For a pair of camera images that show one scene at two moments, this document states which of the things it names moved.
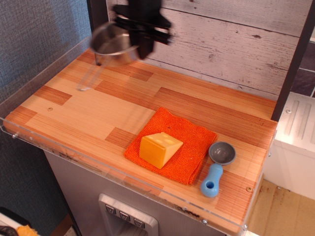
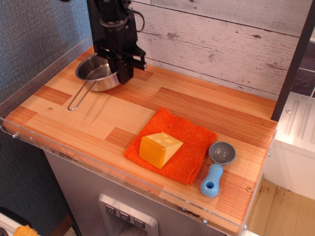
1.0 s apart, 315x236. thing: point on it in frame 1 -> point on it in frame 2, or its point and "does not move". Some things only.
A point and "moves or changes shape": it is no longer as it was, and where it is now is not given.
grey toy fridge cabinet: x=101 y=203 does not move
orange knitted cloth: x=197 y=142 does not move
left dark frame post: x=98 y=13 does not move
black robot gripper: x=145 y=16 -> x=121 y=41
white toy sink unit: x=291 y=163 does not move
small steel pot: x=112 y=46 moves or changes shape
